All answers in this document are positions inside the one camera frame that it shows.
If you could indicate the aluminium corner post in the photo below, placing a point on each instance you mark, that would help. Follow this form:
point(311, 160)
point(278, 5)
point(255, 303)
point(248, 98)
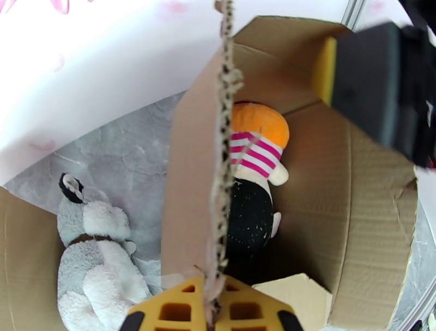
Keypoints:
point(354, 13)

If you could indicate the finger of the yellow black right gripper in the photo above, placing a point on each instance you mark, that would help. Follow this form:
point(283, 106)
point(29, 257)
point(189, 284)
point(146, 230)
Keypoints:
point(368, 85)

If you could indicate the grey white husky plush toy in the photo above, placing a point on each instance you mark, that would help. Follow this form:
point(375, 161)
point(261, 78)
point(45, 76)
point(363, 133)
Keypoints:
point(98, 279)

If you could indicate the plush doll with orange hair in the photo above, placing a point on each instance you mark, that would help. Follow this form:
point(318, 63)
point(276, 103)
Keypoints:
point(259, 119)

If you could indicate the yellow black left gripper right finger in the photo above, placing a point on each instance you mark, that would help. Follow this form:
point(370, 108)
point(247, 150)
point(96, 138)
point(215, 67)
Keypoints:
point(248, 309)

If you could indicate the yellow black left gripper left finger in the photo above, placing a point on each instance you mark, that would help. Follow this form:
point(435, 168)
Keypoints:
point(177, 309)

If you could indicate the brown cardboard express box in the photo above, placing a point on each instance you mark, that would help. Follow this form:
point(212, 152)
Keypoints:
point(20, 272)
point(340, 221)

